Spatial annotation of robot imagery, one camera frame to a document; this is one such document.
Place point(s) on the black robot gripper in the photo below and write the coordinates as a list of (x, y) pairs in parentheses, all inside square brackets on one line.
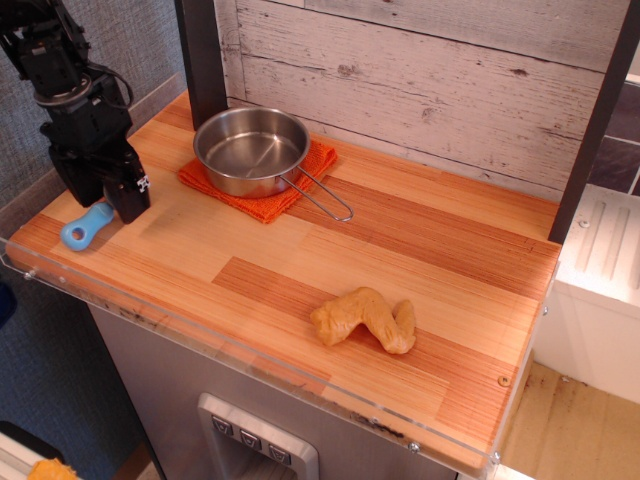
[(88, 133)]

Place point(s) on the blue handled grey spoon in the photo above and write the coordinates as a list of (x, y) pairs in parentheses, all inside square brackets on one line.
[(78, 234)]

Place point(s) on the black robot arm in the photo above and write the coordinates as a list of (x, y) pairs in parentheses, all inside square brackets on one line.
[(49, 50)]

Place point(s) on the clear acrylic edge guard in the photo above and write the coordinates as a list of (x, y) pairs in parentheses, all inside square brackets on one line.
[(258, 320)]

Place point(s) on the stainless steel pan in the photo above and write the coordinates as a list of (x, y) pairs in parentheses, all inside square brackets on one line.
[(258, 152)]

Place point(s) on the orange knitted cloth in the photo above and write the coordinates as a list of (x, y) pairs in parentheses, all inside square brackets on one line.
[(317, 162)]

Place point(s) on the grey toy fridge cabinet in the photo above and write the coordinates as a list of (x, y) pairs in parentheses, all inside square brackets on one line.
[(165, 379)]

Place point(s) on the tan toy chicken piece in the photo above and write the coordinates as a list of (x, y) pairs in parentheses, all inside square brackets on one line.
[(394, 328)]

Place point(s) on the orange object bottom left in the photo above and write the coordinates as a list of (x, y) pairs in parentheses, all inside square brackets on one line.
[(51, 469)]

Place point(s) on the silver dispenser panel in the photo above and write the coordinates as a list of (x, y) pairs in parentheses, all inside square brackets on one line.
[(246, 446)]

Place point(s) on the white toy sink unit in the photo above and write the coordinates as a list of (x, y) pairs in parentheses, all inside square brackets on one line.
[(590, 326)]

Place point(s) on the dark left frame post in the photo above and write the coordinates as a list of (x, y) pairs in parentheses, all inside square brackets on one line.
[(202, 58)]

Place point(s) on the dark frame post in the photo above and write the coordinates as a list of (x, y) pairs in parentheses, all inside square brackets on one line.
[(202, 58), (618, 68)]

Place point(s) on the dark right frame post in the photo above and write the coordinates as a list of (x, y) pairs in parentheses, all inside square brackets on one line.
[(618, 68)]

